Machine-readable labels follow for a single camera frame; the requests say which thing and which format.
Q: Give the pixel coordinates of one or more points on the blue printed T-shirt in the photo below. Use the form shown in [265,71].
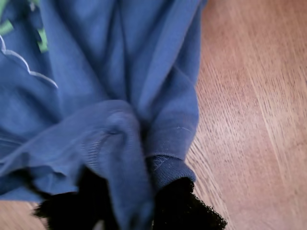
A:
[96,72]

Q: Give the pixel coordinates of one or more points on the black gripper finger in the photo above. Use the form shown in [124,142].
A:
[182,208]
[79,210]

